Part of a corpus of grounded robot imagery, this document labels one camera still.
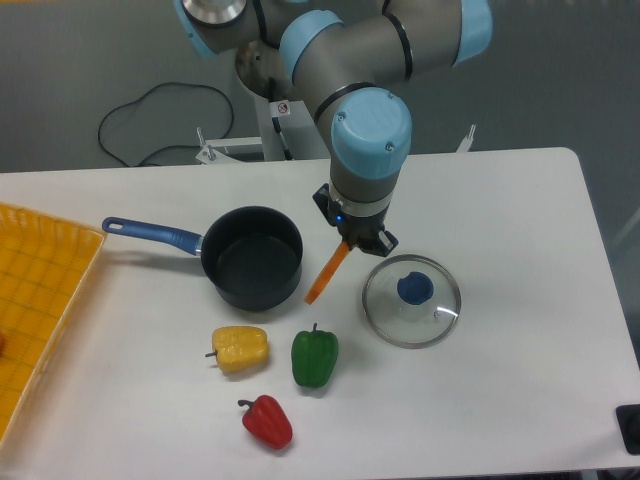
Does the black device at table edge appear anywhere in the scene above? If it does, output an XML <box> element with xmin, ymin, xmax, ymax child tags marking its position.
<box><xmin>615</xmin><ymin>404</ymin><xmax>640</xmax><ymax>455</ymax></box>

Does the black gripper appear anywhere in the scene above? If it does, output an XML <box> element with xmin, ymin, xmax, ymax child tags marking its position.
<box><xmin>304</xmin><ymin>183</ymin><xmax>399</xmax><ymax>304</ymax></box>

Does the red bell pepper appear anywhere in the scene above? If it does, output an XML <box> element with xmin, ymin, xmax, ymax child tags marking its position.
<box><xmin>237</xmin><ymin>395</ymin><xmax>293</xmax><ymax>450</ymax></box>

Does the green bell pepper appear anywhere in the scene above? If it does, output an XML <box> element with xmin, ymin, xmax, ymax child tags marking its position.
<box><xmin>291</xmin><ymin>323</ymin><xmax>339</xmax><ymax>388</ymax></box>

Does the black cable on floor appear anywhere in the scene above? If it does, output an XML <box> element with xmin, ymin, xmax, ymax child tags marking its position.
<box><xmin>97</xmin><ymin>82</ymin><xmax>235</xmax><ymax>168</ymax></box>

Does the glass lid with blue knob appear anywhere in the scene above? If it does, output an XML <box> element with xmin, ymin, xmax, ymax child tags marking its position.
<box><xmin>361</xmin><ymin>254</ymin><xmax>462</xmax><ymax>349</ymax></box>

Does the dark pot with blue handle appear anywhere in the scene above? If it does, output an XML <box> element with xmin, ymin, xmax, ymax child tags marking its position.
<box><xmin>102</xmin><ymin>206</ymin><xmax>303</xmax><ymax>312</ymax></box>

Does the yellow bell pepper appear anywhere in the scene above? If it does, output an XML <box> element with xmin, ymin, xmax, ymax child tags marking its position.
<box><xmin>205</xmin><ymin>326</ymin><xmax>270</xmax><ymax>374</ymax></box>

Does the yellow plastic basket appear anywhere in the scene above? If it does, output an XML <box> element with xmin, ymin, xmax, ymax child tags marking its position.
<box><xmin>1</xmin><ymin>203</ymin><xmax>106</xmax><ymax>444</ymax></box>

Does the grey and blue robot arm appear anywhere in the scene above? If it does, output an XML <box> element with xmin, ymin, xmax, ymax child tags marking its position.
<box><xmin>174</xmin><ymin>1</ymin><xmax>493</xmax><ymax>303</ymax></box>

